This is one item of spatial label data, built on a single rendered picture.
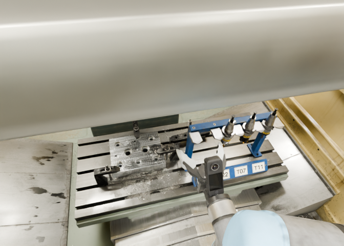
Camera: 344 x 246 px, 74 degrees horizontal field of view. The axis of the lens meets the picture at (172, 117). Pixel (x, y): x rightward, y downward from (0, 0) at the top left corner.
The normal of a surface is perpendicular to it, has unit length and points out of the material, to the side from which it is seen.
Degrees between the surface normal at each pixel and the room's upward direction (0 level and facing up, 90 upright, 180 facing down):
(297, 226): 30
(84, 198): 0
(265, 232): 13
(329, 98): 90
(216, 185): 61
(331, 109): 90
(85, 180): 0
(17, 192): 24
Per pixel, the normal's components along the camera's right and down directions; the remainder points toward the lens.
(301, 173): -0.36, -0.57
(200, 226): 0.16, -0.70
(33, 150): 0.43, -0.69
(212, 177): 0.18, 0.29
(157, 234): -0.10, -0.66
